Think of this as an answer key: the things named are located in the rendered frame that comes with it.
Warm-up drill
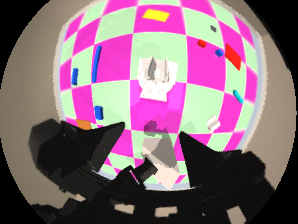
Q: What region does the red rectangular plate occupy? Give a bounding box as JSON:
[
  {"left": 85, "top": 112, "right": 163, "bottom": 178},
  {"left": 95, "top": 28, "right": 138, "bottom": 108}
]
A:
[{"left": 225, "top": 43, "right": 242, "bottom": 72}]

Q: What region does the orange flat plate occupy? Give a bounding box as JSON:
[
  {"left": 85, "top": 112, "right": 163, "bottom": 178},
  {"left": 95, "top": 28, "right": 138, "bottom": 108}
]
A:
[{"left": 76, "top": 119, "right": 92, "bottom": 129}]

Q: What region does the small red block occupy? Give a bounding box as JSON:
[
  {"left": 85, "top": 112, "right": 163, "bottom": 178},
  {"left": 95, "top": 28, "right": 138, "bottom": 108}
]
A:
[{"left": 197, "top": 39, "right": 206, "bottom": 48}]

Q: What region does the yellow rectangular plate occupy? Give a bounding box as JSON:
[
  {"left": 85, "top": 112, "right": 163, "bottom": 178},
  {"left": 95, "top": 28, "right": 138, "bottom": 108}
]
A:
[{"left": 142, "top": 8, "right": 169, "bottom": 22}]

